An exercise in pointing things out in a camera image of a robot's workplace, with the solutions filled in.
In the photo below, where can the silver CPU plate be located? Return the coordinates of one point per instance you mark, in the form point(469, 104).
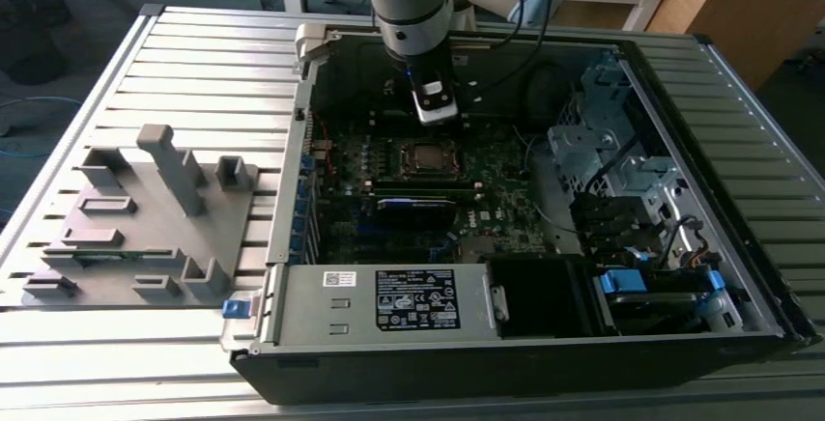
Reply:
point(430, 158)

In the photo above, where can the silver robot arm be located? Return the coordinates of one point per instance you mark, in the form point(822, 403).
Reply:
point(406, 6)

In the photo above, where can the black RAM slot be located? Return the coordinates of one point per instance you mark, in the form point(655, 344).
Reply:
point(419, 183)

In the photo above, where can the grey case release latch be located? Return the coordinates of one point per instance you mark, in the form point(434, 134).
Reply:
point(308, 39)

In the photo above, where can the silver drive cage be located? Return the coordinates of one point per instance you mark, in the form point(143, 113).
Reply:
point(579, 143)

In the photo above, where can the black expansion card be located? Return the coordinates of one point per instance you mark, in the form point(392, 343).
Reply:
point(412, 213)

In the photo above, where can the green motherboard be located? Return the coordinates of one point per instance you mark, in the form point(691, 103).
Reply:
point(509, 208)

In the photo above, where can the finned chipset heatsink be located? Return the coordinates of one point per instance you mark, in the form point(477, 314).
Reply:
point(478, 246)

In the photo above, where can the grey parts rack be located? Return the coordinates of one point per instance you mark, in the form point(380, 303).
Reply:
point(160, 228)

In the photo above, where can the silver power supply unit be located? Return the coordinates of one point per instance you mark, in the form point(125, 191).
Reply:
point(303, 310)

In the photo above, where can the hard disk in blue carrier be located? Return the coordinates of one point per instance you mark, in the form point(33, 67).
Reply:
point(622, 281)

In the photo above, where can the wooden cabinet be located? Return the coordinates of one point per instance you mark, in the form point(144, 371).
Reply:
point(761, 6)

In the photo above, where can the blue case latch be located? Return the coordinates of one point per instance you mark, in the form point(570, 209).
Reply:
point(235, 309)

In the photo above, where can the black office chair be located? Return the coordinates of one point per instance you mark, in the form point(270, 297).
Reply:
point(32, 44)

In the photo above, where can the green RAM stick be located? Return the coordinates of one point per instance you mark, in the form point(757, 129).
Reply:
point(105, 256)

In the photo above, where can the black PC case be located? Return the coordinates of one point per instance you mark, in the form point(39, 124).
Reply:
point(451, 373)

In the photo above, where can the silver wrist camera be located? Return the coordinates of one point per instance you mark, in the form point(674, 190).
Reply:
point(436, 100)

